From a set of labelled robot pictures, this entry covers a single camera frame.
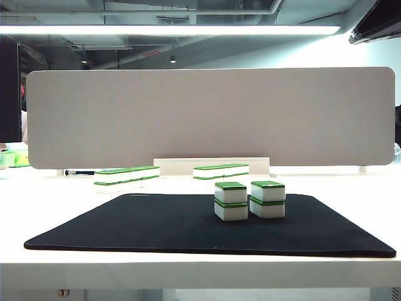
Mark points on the black monitor panel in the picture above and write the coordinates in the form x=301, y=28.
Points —
x=9, y=94

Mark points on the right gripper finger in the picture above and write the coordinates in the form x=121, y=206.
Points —
x=376, y=37
x=385, y=15

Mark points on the grey desk partition panel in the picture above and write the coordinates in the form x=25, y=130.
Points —
x=200, y=119

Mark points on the clear plastic bottle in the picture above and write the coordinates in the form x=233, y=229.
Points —
x=398, y=153

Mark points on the white partition foot bracket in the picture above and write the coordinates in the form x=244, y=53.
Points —
x=60, y=172
x=362, y=169

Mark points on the red background object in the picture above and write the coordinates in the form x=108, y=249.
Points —
x=23, y=91

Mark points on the bright green box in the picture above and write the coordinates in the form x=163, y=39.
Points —
x=21, y=159

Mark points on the long white light strip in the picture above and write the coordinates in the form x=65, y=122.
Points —
x=156, y=30

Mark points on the pale green white box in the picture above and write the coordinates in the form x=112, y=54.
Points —
x=7, y=160

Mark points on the metal table screw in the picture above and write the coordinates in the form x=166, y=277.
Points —
x=64, y=293

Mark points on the dark pen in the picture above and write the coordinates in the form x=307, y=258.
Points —
x=75, y=172

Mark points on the black mouse mat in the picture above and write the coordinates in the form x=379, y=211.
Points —
x=141, y=225

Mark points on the striped object under table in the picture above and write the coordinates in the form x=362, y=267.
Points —
x=397, y=294

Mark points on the red ceiling sign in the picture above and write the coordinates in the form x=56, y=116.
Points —
x=152, y=54

